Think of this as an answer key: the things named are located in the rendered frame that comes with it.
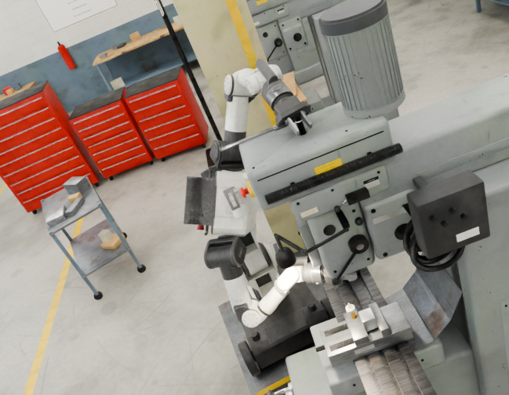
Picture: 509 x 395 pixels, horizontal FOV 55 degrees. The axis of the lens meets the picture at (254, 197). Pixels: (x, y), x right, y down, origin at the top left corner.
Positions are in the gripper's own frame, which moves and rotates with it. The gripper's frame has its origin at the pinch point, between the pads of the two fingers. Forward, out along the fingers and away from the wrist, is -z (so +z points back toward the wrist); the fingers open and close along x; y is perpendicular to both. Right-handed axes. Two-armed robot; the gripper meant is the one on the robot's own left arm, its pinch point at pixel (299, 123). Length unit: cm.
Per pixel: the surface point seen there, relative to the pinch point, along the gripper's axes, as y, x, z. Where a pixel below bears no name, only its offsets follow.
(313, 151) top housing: 2.2, 3.0, -13.0
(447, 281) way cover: -68, -33, -56
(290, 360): -114, 35, -42
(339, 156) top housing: -1.0, -4.1, -17.2
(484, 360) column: -87, -32, -87
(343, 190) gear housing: -13.0, -2.6, -22.6
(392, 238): -35, -14, -39
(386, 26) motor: 25.6, -29.3, -1.3
